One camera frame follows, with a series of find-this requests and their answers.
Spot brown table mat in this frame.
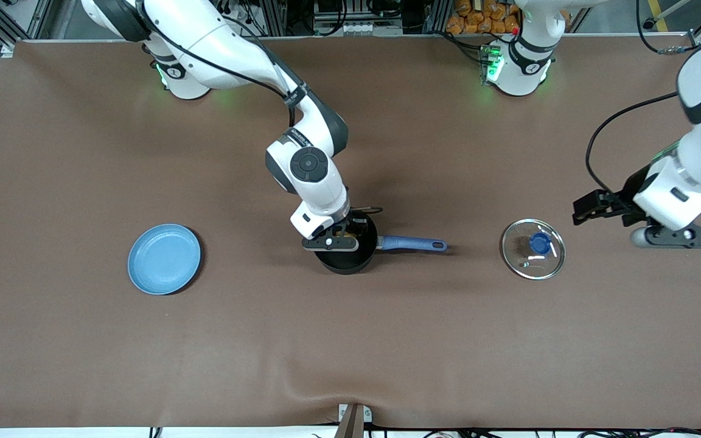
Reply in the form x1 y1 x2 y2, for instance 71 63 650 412
0 34 701 430

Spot blue plate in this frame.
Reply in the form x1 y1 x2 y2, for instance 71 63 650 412
127 224 203 296

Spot metal bracket with post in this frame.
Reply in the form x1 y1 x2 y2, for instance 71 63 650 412
338 403 373 438

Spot glass lid with blue knob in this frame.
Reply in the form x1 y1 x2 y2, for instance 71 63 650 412
500 218 567 281

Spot black pot with blue handle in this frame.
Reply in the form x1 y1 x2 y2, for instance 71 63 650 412
312 209 448 276

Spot orange snack packets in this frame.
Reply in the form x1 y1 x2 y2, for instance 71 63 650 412
445 0 523 35

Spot white power strip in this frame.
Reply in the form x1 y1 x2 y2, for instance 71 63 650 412
313 21 377 36

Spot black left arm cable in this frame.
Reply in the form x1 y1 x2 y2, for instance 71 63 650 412
585 0 698 196

